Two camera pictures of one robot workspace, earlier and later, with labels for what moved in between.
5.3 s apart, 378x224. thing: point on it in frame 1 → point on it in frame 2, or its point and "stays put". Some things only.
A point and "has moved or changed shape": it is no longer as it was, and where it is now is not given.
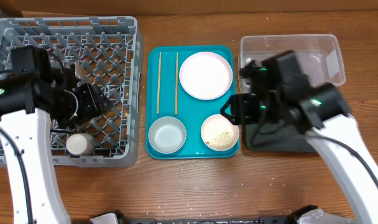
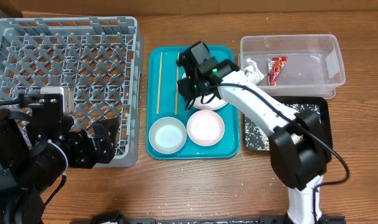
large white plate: x=206 y=76 has moved or changed shape
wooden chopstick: x=158 y=83 stays put
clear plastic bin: x=320 y=54 stays put
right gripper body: x=268 y=109 → x=186 y=87
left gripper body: x=91 y=102 → x=84 y=149
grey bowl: x=167 y=135 stays put
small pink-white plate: x=219 y=133 → x=205 y=128
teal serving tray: x=166 y=98 stays put
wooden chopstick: x=176 y=86 stays put
